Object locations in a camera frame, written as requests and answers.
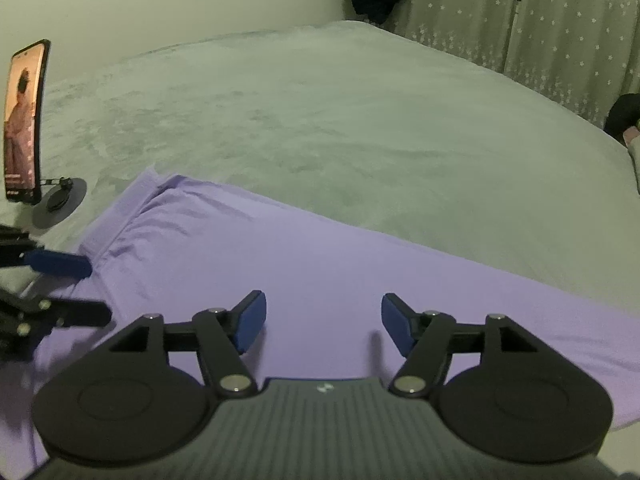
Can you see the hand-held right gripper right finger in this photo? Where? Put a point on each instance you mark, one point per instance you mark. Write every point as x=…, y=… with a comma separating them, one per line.
x=395, y=320

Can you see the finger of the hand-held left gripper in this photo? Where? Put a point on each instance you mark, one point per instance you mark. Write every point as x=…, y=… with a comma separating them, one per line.
x=75, y=314
x=60, y=264

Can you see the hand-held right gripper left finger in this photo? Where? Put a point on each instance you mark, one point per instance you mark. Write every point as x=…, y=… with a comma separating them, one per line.
x=252, y=320

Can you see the purple shirt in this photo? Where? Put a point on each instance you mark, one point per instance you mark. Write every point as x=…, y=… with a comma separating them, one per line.
x=300, y=270

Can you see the black phone stand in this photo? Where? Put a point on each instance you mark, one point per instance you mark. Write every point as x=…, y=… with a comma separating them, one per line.
x=57, y=205

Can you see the black smartphone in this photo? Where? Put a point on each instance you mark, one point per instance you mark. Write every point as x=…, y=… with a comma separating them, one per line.
x=22, y=125

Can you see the grey bed blanket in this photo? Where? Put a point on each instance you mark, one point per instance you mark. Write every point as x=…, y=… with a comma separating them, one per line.
x=325, y=125

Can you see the black cloth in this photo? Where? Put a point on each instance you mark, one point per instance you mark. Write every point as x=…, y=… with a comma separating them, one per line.
x=622, y=115

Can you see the grey star-patterned curtain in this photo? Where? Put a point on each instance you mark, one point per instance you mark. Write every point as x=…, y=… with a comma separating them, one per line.
x=550, y=20

